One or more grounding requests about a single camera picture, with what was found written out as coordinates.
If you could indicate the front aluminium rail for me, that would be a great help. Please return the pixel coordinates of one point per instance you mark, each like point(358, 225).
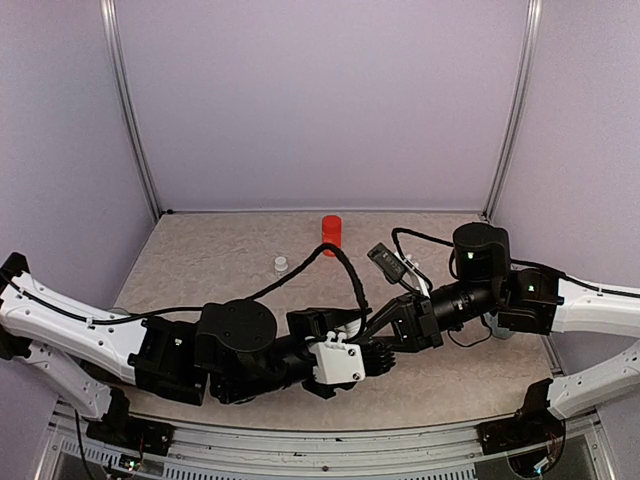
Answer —
point(198, 451)

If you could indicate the red cylindrical can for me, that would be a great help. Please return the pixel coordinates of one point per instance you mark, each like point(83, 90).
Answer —
point(331, 228)

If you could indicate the left aluminium frame post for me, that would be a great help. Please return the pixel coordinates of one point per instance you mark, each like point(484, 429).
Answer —
point(108, 9)

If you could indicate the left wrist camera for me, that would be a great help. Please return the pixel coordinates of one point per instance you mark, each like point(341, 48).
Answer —
point(337, 361)

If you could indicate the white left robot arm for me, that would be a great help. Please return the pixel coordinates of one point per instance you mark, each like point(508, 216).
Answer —
point(233, 352)

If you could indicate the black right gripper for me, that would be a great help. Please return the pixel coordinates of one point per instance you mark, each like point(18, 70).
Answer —
point(424, 335)

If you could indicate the right aluminium frame post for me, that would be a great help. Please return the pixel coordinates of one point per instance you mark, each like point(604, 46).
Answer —
point(517, 106)

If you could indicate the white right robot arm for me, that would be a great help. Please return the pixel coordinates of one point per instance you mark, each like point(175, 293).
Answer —
point(524, 297)

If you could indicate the aluminium frame post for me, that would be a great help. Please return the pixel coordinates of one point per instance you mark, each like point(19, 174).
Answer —
point(517, 106)
point(108, 9)

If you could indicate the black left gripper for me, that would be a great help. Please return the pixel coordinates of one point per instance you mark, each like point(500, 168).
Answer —
point(315, 320)

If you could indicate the light blue mug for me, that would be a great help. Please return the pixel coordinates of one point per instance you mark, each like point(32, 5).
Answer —
point(498, 332)

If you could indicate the small white pill bottle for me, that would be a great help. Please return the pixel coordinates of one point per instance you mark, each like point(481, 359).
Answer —
point(281, 266)

